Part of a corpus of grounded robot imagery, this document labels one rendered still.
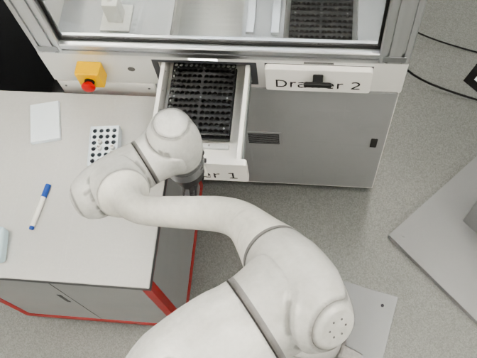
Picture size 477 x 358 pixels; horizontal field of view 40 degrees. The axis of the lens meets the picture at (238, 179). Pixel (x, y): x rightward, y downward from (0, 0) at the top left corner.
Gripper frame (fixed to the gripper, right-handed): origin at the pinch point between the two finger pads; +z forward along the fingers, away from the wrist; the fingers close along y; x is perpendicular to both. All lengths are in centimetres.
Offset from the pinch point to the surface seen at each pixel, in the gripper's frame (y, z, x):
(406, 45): 40, -11, -50
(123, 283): -19.7, 14.9, 20.2
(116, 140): 20.5, 11.6, 28.0
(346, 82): 38, 4, -36
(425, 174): 49, 91, -73
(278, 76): 37.6, 1.8, -17.7
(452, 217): 30, 87, -82
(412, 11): 39, -26, -49
